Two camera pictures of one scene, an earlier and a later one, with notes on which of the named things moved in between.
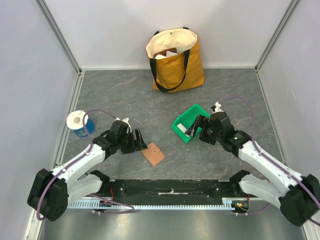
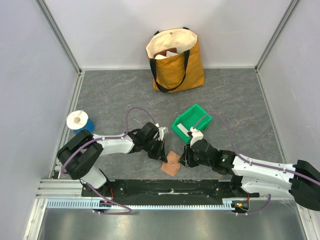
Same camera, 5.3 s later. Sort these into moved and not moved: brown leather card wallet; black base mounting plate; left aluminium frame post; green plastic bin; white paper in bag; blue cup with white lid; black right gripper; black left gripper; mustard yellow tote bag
Moved: brown leather card wallet; black left gripper; black right gripper
Not moved: black base mounting plate; mustard yellow tote bag; white paper in bag; left aluminium frame post; green plastic bin; blue cup with white lid
